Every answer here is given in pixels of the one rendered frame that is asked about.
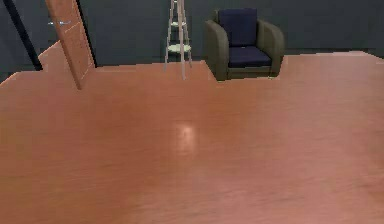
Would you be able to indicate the olive armchair with blue cushions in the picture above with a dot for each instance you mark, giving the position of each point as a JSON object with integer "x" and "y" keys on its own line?
{"x": 248, "y": 56}

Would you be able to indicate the white tripod shelf stand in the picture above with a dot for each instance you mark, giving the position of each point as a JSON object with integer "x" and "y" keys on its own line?
{"x": 180, "y": 48}

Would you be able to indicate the brown wooden room door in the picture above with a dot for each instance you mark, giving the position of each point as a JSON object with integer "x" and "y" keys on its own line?
{"x": 73, "y": 40}

